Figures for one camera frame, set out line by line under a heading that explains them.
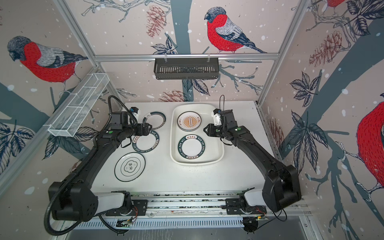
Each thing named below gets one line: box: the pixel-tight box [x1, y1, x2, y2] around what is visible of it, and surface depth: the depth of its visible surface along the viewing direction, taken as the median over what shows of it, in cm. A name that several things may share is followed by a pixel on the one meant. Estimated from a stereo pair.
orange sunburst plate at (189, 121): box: [177, 111, 202, 132], surface depth 109 cm
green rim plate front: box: [177, 134, 206, 160], surface depth 97 cm
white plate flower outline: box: [114, 152, 146, 182], surface depth 89 cm
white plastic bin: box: [170, 103, 225, 166], surface depth 96 cm
